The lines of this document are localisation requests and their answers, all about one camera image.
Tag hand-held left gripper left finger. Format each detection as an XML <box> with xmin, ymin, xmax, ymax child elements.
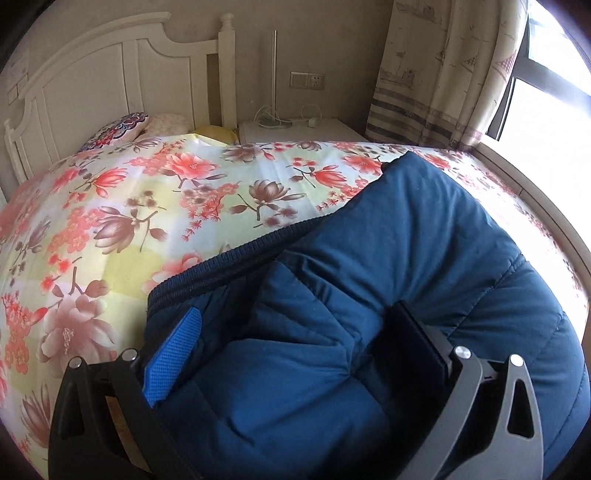
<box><xmin>48</xmin><ymin>306</ymin><xmax>204</xmax><ymax>480</ymax></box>

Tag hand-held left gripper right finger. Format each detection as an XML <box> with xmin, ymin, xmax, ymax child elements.
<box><xmin>385</xmin><ymin>300</ymin><xmax>544</xmax><ymax>480</ymax></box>

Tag blue puffer jacket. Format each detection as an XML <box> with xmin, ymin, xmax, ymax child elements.
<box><xmin>142</xmin><ymin>151</ymin><xmax>585</xmax><ymax>480</ymax></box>

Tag floral bed sheet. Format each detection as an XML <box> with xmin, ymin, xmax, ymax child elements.
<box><xmin>0</xmin><ymin>133</ymin><xmax>591</xmax><ymax>446</ymax></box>

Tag white window ledge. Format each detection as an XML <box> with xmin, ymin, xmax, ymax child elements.
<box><xmin>475</xmin><ymin>138</ymin><xmax>591</xmax><ymax>278</ymax></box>

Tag white nightstand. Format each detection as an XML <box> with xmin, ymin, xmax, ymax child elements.
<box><xmin>237</xmin><ymin>117</ymin><xmax>370</xmax><ymax>145</ymax></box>

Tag yellow pillow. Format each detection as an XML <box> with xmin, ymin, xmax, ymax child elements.
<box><xmin>194</xmin><ymin>124</ymin><xmax>240</xmax><ymax>145</ymax></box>

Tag blue and red patterned pillow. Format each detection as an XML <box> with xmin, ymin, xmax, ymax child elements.
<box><xmin>78</xmin><ymin>112</ymin><xmax>150</xmax><ymax>152</ymax></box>

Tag pink pillow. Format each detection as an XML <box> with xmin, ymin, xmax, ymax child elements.
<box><xmin>137</xmin><ymin>113</ymin><xmax>193</xmax><ymax>140</ymax></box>

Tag printed curtain with striped hem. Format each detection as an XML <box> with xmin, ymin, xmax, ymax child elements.
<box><xmin>366</xmin><ymin>0</ymin><xmax>533</xmax><ymax>151</ymax></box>

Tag dark framed window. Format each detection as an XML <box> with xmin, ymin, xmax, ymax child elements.
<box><xmin>482</xmin><ymin>0</ymin><xmax>591</xmax><ymax>155</ymax></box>

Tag white wooden headboard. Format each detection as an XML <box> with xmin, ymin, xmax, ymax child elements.
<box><xmin>0</xmin><ymin>11</ymin><xmax>239</xmax><ymax>195</ymax></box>

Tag slim pole table lamp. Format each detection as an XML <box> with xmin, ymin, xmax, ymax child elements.
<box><xmin>257</xmin><ymin>30</ymin><xmax>295</xmax><ymax>129</ymax></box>

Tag white cable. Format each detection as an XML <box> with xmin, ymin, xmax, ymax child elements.
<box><xmin>252</xmin><ymin>103</ymin><xmax>322</xmax><ymax>127</ymax></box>

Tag wall socket plate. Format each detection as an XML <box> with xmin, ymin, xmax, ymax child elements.
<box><xmin>289</xmin><ymin>71</ymin><xmax>326</xmax><ymax>90</ymax></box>

